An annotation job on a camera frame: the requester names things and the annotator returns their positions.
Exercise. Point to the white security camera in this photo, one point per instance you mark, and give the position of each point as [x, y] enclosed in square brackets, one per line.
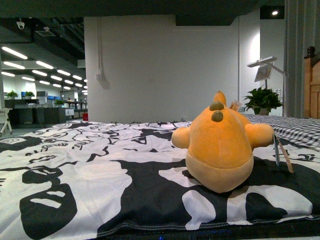
[20, 24]

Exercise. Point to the dark office counter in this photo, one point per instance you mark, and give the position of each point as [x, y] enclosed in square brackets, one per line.
[28, 113]

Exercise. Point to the white folding chair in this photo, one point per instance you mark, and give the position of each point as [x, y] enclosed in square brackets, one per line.
[5, 121]

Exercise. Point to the green potted plant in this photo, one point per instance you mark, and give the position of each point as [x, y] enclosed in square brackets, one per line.
[262, 100]

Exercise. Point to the black white checkered blanket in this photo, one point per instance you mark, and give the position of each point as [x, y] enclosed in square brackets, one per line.
[300, 131]

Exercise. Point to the red bucket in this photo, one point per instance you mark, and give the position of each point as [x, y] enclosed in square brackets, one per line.
[85, 117]

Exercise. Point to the small green office plant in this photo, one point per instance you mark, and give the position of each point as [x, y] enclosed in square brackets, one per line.
[12, 95]

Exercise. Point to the orange plush dinosaur toy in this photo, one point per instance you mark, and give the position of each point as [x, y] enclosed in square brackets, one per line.
[220, 143]

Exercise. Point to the black and white patterned bedsheet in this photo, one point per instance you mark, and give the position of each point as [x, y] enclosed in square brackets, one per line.
[98, 181]

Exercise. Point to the wooden bed headboard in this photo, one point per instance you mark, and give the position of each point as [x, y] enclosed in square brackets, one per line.
[312, 83]

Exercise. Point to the grey curtain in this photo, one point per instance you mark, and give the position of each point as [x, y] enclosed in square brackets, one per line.
[302, 30]

